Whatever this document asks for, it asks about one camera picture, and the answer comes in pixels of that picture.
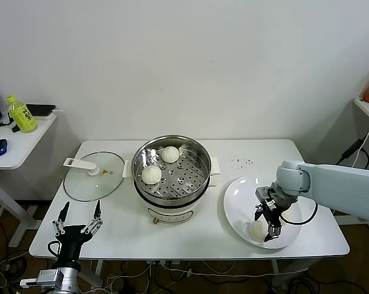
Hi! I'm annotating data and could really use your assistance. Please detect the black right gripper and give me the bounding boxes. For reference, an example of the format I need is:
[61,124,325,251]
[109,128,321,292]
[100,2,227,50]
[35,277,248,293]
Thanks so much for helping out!
[253,198,288,243]

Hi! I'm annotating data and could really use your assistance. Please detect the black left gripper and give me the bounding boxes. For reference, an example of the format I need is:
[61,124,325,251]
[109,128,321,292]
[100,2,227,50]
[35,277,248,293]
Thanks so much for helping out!
[51,200,104,268]

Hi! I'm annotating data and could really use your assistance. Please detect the white steamed baozi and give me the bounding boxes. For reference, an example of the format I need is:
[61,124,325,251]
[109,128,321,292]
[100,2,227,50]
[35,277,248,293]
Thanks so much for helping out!
[162,146,181,164]
[141,165,163,185]
[247,220,269,244]
[281,206,303,225]

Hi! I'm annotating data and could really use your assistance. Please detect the perforated steel steamer basket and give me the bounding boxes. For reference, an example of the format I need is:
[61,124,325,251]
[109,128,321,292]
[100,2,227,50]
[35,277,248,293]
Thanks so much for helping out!
[132,134,212,206]

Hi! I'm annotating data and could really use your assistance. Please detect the round white plate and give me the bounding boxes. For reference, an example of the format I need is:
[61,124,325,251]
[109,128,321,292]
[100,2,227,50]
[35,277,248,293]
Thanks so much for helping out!
[223,176,304,249]

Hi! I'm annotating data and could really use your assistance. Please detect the scattered black crumbs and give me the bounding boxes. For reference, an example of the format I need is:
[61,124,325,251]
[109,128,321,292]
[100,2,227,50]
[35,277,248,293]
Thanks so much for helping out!
[231,156,255,169]

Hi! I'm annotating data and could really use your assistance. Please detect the white electric cooking pot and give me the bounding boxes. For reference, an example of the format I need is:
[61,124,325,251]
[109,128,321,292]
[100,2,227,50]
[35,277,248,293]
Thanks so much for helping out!
[122,155,222,226]

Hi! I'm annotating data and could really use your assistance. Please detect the white power strip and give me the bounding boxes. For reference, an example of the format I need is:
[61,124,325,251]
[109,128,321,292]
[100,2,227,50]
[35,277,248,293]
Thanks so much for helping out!
[146,259,181,266]

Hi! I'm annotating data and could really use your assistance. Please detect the yellow green tea bottle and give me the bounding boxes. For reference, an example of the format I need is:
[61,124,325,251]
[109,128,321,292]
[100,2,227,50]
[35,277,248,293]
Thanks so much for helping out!
[7,94,39,134]

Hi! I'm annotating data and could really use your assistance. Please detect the black smartphone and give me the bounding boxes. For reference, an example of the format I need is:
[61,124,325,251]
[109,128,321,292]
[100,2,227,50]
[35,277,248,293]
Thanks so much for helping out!
[25,104,57,117]

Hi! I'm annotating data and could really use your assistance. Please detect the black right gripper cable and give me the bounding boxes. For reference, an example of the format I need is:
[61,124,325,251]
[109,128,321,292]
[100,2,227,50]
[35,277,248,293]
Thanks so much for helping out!
[280,202,319,226]

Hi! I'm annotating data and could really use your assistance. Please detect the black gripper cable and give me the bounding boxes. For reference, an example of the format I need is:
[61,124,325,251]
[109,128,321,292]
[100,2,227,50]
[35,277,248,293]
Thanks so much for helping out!
[47,241,62,258]
[280,202,319,226]

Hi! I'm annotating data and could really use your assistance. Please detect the glass lid with white handle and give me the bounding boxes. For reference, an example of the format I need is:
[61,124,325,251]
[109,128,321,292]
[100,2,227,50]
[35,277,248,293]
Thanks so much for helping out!
[63,150,126,202]

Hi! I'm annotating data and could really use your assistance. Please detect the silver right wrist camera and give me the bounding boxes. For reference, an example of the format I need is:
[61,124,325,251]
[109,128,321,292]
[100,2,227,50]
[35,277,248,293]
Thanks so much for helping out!
[255,186,276,203]

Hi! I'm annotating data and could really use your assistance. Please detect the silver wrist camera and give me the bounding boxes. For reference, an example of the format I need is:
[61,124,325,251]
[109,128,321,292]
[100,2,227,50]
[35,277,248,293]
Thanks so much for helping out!
[20,269,62,287]
[255,186,276,203]

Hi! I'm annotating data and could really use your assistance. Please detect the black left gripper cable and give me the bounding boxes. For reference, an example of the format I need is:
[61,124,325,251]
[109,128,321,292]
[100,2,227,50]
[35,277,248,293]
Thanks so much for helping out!
[47,241,62,258]

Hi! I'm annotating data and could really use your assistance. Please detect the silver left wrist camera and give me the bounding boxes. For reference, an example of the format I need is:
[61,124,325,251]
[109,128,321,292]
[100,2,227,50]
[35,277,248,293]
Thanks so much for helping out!
[20,269,62,287]

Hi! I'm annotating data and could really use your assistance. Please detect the black power adapter cable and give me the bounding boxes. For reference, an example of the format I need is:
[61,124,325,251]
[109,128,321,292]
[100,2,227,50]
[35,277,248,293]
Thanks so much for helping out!
[335,138,369,168]

